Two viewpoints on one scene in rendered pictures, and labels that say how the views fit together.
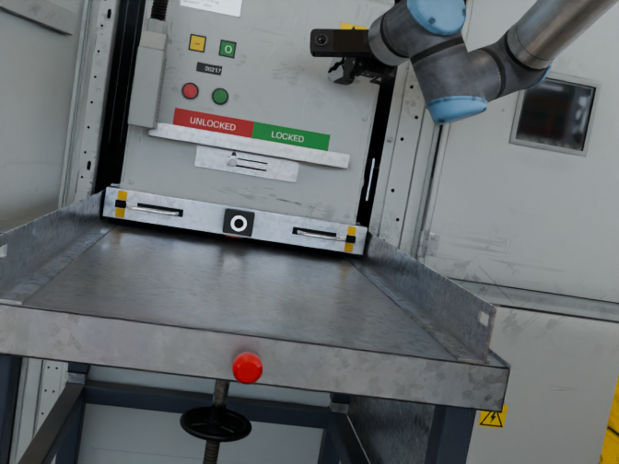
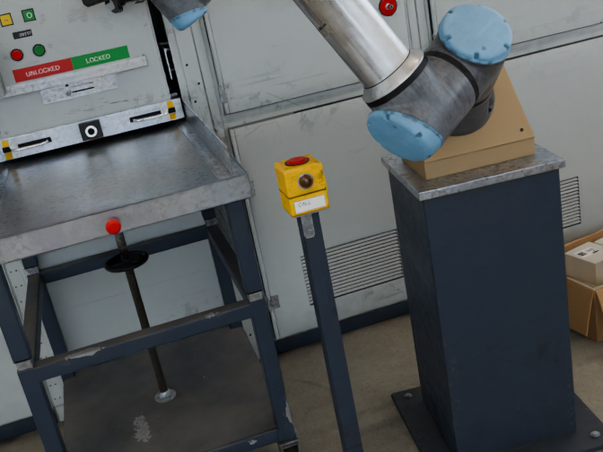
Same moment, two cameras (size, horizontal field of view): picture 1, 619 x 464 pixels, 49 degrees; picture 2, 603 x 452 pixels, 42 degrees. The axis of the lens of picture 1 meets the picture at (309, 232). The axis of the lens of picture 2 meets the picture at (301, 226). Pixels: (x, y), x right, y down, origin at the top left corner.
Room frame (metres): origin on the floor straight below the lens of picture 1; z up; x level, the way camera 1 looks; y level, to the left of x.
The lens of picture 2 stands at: (-0.89, -0.24, 1.34)
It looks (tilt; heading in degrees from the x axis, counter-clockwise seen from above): 21 degrees down; 356
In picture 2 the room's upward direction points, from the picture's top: 11 degrees counter-clockwise
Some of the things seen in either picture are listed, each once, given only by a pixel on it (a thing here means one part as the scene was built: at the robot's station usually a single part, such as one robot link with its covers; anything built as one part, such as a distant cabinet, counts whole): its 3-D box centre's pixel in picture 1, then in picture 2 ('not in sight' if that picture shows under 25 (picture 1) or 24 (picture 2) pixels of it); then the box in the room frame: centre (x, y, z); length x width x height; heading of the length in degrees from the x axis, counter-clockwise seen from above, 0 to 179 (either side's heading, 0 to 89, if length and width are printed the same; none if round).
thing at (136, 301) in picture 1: (238, 291); (103, 181); (1.07, 0.10, 0.82); 0.68 x 0.62 x 0.06; 9
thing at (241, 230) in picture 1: (239, 222); (91, 130); (1.38, 0.15, 0.90); 0.06 x 0.03 x 0.05; 99
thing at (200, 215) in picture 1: (238, 220); (90, 127); (1.42, 0.15, 0.89); 0.54 x 0.05 x 0.06; 99
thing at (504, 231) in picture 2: not in sight; (482, 300); (0.85, -0.78, 0.37); 0.32 x 0.30 x 0.73; 92
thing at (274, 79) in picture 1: (257, 98); (65, 41); (1.40, 0.15, 1.15); 0.48 x 0.01 x 0.48; 99
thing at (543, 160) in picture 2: not in sight; (467, 161); (0.85, -0.78, 0.74); 0.34 x 0.32 x 0.02; 92
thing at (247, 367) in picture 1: (247, 365); (113, 225); (0.71, 0.04, 0.82); 0.04 x 0.03 x 0.03; 9
